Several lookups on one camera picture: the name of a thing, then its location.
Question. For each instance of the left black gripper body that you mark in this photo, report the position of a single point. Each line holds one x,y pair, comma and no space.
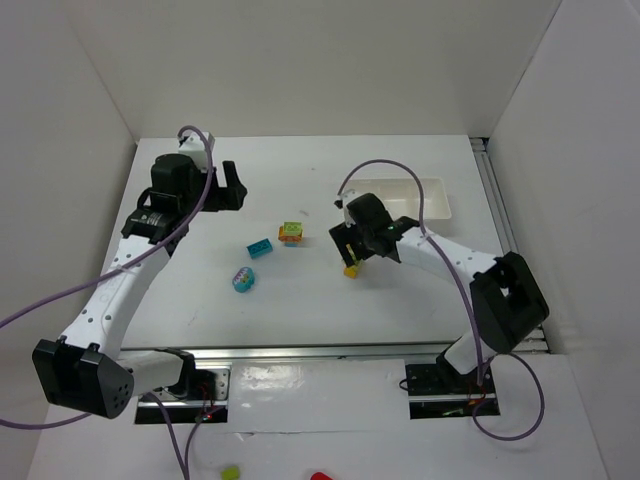
220,190

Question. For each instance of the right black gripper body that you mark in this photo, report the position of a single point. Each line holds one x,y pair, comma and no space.
342,239

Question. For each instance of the yellow green lego stack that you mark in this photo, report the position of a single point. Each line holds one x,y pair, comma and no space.
351,271

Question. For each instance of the teal rounded lego piece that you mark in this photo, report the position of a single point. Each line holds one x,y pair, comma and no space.
243,280

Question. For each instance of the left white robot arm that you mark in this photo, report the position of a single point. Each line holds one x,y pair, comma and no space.
82,369

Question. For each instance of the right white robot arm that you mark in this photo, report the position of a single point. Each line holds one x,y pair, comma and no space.
500,292

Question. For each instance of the orange green lego stack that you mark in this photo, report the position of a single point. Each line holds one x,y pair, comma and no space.
291,233

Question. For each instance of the teal rectangular lego brick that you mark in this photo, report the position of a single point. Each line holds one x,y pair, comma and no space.
259,248

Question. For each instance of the red object foreground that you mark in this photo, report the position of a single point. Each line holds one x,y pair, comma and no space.
320,475

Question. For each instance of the lime green lego foreground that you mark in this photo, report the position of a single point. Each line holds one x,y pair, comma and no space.
230,473

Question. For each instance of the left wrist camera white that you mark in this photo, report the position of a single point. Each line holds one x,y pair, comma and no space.
191,145

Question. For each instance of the aluminium rail right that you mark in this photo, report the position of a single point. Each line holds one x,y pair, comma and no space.
536,342

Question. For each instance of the aluminium rail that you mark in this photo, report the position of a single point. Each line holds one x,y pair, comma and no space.
536,342
336,351

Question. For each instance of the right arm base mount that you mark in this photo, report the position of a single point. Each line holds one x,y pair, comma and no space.
432,397

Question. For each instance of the aluminium rail front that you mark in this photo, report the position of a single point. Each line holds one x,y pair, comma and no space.
336,351

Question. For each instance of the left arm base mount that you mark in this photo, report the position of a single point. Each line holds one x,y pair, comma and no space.
206,401

